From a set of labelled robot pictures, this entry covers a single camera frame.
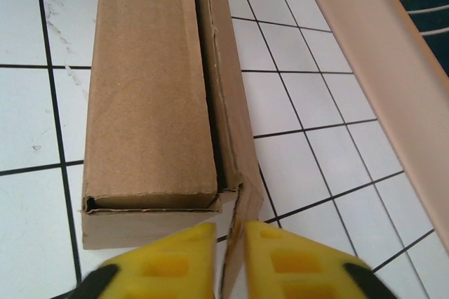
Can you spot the brown cardboard box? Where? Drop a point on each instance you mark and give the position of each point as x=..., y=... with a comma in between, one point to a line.
x=147, y=85

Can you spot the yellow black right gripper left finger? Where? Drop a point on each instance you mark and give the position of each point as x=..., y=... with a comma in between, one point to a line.
x=168, y=271

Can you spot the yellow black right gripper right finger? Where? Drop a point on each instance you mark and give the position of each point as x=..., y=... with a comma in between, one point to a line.
x=291, y=271

